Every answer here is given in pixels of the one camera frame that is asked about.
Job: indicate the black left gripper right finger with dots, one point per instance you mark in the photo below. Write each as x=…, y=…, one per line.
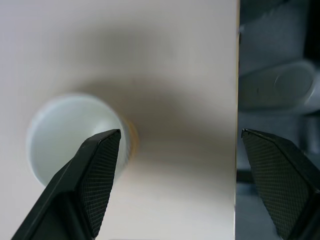
x=280, y=180

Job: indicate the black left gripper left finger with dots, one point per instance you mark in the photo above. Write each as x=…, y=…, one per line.
x=75, y=185

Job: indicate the white paper cup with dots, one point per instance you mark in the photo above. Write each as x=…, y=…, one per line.
x=65, y=135

